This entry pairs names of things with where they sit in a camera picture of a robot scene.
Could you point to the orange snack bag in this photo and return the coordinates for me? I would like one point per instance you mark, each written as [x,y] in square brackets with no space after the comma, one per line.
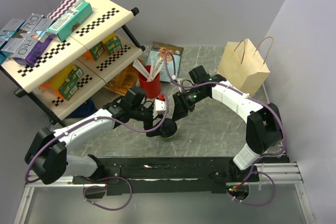
[123,81]

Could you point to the cream two-tier shelf rack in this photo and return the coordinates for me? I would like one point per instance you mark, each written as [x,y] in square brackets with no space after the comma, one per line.
[107,17]

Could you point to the teal box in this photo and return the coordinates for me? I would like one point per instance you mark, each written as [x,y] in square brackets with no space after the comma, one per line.
[62,28]

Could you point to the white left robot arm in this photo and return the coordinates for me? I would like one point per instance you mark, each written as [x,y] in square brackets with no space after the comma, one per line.
[49,154]

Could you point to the brown paper bag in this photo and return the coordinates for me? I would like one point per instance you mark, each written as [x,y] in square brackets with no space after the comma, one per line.
[243,66]

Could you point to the green paper coffee cup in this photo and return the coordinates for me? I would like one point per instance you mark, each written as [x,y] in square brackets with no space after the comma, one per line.
[167,138]

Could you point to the red cup holder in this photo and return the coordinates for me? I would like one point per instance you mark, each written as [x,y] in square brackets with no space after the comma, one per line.
[153,88]

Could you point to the silver purple box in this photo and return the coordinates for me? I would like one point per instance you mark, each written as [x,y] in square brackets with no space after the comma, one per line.
[30,41]

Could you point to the black plastic cup lid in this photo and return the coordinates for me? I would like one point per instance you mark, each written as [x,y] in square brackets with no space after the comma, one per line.
[168,127]

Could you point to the blue silver box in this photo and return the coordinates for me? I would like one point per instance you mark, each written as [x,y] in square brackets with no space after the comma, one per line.
[10,30]

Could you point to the white wrapped straws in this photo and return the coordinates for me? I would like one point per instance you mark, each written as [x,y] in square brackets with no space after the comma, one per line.
[152,68]

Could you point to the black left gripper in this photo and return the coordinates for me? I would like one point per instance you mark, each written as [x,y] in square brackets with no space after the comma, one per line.
[155,132]

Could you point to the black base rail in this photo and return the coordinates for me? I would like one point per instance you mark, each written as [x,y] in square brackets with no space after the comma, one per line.
[168,174]

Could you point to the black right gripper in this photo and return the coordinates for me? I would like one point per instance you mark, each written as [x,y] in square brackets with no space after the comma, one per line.
[181,106]

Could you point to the orange green large box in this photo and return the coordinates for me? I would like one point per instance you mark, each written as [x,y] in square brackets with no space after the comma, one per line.
[64,83]

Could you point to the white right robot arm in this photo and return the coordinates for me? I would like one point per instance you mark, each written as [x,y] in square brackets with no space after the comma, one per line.
[263,122]

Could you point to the blue snack pouch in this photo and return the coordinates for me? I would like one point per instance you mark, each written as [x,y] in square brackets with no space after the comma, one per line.
[167,57]

